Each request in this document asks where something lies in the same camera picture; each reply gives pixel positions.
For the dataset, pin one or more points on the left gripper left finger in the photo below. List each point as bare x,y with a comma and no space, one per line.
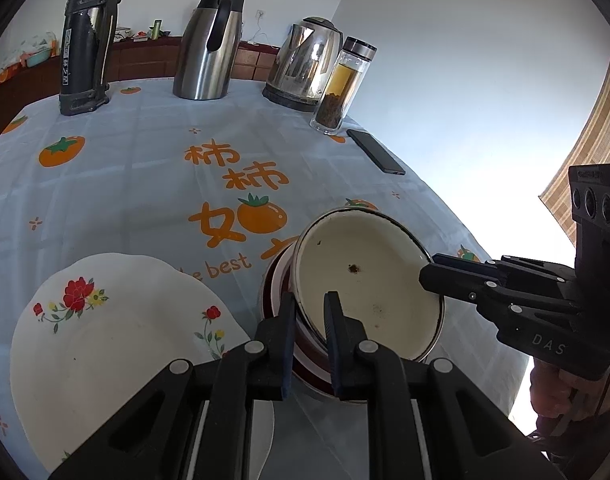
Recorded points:
193,421

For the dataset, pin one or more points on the right hand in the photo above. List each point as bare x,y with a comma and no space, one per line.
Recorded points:
550,391

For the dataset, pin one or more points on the steel carafe black handle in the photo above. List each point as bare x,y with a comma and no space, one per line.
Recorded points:
207,50

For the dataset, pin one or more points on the white enamel bowl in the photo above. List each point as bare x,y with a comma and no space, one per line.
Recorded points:
374,264

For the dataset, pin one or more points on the stainless electric kettle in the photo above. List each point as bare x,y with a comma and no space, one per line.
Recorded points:
304,63

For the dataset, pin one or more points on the white red-flower plate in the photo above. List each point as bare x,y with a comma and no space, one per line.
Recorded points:
95,333

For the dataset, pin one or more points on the dark wooden sideboard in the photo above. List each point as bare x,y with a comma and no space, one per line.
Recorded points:
128,60

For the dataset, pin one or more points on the black smartphone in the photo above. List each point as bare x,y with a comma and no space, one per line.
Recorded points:
376,152

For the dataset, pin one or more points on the green canister on sideboard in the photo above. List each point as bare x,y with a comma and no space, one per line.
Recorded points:
154,32

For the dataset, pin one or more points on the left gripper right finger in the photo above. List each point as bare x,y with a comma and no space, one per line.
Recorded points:
425,421

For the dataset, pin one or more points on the teal basin on sideboard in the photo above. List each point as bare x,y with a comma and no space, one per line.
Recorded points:
37,57

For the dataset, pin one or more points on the persimmon print tablecloth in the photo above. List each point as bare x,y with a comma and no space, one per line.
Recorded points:
209,187

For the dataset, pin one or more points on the large black thermos flask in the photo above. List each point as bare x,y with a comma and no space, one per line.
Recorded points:
88,33

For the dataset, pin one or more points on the glass tea bottle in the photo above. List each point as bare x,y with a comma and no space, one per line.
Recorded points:
349,69

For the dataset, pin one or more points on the stainless steel bowl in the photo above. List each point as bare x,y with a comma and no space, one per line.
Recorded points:
310,358

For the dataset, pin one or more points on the bamboo curtain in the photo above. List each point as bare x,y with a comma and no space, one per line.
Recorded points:
591,147

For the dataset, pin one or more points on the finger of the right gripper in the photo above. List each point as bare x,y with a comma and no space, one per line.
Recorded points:
485,289
499,268

